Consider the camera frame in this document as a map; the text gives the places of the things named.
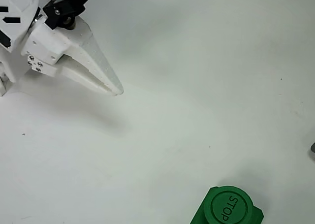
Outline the green stop button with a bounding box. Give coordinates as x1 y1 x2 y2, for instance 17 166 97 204
189 185 264 224

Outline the black camera module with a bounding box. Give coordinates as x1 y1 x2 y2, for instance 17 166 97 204
43 0 98 31

